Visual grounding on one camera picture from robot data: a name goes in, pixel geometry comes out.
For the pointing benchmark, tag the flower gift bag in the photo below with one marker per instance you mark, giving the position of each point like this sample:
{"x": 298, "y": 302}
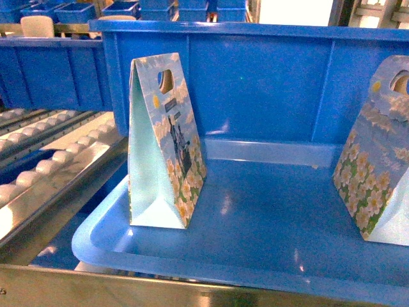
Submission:
{"x": 166, "y": 168}
{"x": 371, "y": 175}

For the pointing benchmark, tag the steel roller conveyor rack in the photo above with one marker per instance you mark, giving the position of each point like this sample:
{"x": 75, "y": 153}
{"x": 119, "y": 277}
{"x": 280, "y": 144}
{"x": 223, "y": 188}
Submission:
{"x": 53, "y": 175}

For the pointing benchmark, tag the large blue tray bin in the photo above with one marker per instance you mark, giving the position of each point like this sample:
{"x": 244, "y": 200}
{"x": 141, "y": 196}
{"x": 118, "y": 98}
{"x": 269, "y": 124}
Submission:
{"x": 273, "y": 106}

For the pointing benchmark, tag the blue crate left rear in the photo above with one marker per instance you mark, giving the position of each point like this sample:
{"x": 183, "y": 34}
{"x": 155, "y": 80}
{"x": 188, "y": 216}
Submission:
{"x": 54, "y": 73}

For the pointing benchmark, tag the beige chair back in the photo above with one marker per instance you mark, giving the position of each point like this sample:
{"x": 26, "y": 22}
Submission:
{"x": 37, "y": 26}

